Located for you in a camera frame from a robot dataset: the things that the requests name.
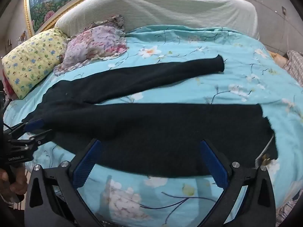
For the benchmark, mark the black pants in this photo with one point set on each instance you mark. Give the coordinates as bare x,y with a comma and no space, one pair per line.
142,123

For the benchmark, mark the plaid cloth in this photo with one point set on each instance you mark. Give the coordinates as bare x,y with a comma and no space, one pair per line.
294,63

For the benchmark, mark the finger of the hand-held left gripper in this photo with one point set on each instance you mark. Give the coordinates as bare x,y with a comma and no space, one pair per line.
35,124
40,137

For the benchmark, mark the person's left hand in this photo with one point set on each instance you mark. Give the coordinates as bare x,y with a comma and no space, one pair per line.
17,182

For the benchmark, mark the red cloth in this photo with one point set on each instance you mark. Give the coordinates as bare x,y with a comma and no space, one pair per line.
8,87

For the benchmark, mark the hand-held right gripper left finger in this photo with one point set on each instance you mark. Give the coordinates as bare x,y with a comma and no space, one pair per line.
87,163

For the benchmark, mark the yellow printed pillow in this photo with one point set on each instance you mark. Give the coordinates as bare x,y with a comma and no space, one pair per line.
30,61

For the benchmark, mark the pink floral pillow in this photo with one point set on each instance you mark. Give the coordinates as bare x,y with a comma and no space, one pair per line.
94,45

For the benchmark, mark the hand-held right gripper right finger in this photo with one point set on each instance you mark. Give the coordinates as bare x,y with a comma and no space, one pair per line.
213,163

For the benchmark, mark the turquoise floral blanket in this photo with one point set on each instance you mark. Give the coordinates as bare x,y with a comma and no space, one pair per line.
189,52

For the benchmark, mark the gold framed painting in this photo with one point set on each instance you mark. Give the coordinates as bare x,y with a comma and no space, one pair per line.
47,4

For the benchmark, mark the wall socket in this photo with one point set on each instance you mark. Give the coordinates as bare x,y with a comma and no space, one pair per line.
284,10

